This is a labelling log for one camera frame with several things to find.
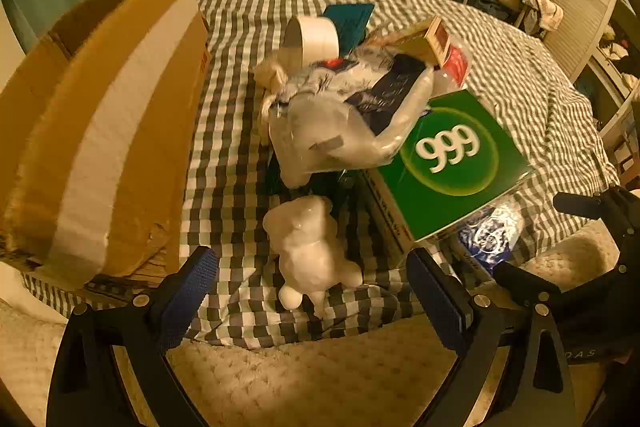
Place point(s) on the red packet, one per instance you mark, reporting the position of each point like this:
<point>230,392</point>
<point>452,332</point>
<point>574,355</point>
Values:
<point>457,64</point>

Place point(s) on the green medicine box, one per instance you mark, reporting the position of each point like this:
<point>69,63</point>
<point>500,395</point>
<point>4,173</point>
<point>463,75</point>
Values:
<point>450,167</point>

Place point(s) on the cream cloth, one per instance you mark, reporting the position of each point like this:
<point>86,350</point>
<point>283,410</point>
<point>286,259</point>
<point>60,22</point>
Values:
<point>270,74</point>

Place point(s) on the beige fuzzy blanket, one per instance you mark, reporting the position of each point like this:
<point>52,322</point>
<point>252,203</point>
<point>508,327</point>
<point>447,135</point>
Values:
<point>325,382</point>

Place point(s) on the brown cardboard box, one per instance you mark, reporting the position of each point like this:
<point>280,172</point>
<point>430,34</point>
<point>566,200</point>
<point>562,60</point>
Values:
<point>125,107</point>

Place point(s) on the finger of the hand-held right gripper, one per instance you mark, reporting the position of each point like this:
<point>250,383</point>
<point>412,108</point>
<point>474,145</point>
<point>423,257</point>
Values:
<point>580,206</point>
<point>525,284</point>

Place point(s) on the teal packet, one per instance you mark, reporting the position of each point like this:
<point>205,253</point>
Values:
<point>352,24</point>

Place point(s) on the clear plastic bag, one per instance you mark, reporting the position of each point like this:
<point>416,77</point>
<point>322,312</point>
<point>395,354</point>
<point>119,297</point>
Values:
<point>320,127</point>

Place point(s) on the blue printed clear bag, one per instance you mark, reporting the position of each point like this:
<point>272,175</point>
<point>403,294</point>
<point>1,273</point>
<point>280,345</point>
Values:
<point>492,232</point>

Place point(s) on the tan tissue box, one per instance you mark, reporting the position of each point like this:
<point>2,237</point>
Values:
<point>430,42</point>

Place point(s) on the white plush bear toy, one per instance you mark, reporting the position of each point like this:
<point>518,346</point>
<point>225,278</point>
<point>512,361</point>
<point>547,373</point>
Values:
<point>310,247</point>

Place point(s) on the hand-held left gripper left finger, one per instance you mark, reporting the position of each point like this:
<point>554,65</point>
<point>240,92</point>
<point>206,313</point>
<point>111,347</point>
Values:
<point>187,297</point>

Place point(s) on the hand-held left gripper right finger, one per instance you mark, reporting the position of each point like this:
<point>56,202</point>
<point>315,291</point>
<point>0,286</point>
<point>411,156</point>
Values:
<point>435,302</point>

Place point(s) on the chair with draped clothes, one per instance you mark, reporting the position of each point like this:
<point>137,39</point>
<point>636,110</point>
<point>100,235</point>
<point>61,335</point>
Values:
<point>542,9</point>

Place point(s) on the checked bed sheet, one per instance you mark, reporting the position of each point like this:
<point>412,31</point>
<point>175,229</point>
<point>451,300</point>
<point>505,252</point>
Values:
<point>230,167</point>

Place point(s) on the white tape roll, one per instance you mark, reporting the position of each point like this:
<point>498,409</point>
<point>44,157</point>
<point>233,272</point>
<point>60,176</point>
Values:
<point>312,39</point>

